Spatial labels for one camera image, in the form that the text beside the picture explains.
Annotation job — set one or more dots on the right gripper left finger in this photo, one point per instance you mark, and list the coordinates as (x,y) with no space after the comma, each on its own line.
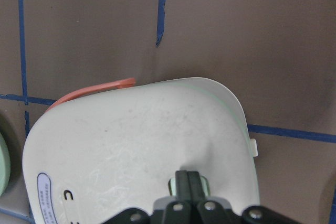
(179,209)

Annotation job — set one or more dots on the orange rice cooker handle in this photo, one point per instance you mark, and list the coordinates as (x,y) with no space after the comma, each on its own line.
(119,84)

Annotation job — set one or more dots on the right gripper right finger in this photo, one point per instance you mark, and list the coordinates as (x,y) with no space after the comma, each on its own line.
(203,209)

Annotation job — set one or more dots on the green plate near right arm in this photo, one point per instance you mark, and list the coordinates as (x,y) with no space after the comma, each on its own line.
(5,164)

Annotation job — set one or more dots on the white rice cooker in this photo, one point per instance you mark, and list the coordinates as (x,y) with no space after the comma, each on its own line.
(88,159)

